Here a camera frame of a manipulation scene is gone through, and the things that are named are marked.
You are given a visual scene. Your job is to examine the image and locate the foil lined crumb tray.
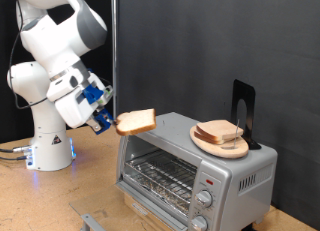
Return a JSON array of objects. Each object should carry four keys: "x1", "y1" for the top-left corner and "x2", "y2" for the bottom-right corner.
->
[{"x1": 131, "y1": 174, "x2": 191, "y2": 216}]

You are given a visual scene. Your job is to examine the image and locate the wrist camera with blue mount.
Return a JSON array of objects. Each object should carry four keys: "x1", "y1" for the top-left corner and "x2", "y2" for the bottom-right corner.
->
[{"x1": 82, "y1": 84, "x2": 114, "y2": 106}]

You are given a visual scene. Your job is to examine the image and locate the dark grey partition panel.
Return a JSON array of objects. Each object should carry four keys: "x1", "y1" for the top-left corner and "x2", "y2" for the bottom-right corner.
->
[{"x1": 114, "y1": 0, "x2": 320, "y2": 230}]

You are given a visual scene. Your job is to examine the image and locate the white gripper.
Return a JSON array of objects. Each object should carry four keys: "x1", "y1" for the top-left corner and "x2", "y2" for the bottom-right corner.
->
[{"x1": 54, "y1": 72, "x2": 106, "y2": 132}]

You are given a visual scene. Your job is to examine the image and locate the wire oven rack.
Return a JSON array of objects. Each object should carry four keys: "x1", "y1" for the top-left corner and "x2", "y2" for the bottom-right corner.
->
[{"x1": 124, "y1": 150, "x2": 198, "y2": 207}]

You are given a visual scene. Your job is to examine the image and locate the black curtain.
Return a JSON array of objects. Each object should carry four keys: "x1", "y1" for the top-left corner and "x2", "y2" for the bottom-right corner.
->
[{"x1": 0, "y1": 0, "x2": 116, "y2": 144}]

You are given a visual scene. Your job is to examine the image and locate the silver toaster oven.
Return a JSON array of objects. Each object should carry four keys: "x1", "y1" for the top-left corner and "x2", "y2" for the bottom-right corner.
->
[{"x1": 114, "y1": 111, "x2": 278, "y2": 231}]

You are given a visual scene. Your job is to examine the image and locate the black metal bookend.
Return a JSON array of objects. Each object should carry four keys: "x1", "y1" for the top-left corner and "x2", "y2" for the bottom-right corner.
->
[{"x1": 230, "y1": 79, "x2": 263, "y2": 151}]

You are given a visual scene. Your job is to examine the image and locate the silver oven knob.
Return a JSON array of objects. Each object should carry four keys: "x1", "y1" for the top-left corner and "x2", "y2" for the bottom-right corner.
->
[
  {"x1": 190, "y1": 215, "x2": 209, "y2": 231},
  {"x1": 195, "y1": 189, "x2": 214, "y2": 209}
]

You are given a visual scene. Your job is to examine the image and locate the thin metal pin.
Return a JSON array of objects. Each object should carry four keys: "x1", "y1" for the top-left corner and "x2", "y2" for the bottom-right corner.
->
[{"x1": 233, "y1": 118, "x2": 241, "y2": 149}]

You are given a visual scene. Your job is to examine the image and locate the round wooden board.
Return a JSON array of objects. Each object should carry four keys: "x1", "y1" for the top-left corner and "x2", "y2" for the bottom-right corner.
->
[{"x1": 189, "y1": 124, "x2": 250, "y2": 160}]

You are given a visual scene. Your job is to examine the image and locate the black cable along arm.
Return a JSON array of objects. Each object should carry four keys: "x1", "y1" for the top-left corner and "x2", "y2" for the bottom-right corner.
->
[{"x1": 8, "y1": 0, "x2": 49, "y2": 110}]

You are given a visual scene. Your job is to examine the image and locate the white bread slice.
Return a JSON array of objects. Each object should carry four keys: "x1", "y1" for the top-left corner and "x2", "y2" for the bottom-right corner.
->
[
  {"x1": 114, "y1": 108, "x2": 157, "y2": 137},
  {"x1": 195, "y1": 119, "x2": 244, "y2": 142},
  {"x1": 193, "y1": 130, "x2": 231, "y2": 146}
]

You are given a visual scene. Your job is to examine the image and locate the vertical metal pole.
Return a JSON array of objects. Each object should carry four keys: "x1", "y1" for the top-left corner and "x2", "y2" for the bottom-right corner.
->
[{"x1": 111, "y1": 0, "x2": 119, "y2": 121}]

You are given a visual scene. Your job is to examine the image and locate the black base cable with connector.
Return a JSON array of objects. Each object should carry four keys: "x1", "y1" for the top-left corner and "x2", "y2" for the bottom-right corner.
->
[
  {"x1": 0, "y1": 144, "x2": 33, "y2": 154},
  {"x1": 0, "y1": 154, "x2": 29, "y2": 162}
]

